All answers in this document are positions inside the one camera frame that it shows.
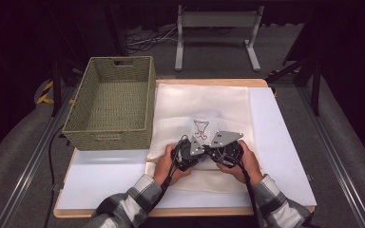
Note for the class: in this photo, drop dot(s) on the white mesh laundry bag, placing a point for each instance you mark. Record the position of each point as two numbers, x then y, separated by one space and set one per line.
183 104

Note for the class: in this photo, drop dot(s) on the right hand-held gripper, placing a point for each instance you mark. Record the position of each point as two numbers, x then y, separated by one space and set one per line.
226 148

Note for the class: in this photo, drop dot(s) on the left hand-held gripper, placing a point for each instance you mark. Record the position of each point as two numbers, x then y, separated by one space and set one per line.
187 155

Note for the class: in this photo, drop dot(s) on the black metal stand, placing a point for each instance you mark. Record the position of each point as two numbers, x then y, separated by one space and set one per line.
315 88
56 85

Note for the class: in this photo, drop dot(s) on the white metal stand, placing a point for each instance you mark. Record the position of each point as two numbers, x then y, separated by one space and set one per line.
217 19

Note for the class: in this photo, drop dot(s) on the person's left hand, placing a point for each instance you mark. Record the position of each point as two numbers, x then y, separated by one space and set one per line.
163 164

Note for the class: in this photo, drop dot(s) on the person's right hand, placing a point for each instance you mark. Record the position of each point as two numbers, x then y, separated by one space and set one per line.
250 164

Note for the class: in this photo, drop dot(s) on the metal floor rail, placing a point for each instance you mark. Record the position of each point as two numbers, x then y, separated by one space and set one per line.
31 164
339 171

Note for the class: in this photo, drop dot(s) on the yellow black striped tape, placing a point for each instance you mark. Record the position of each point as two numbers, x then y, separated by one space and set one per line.
46 93

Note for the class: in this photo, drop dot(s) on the green woven basket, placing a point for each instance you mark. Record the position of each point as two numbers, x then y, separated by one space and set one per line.
81 106

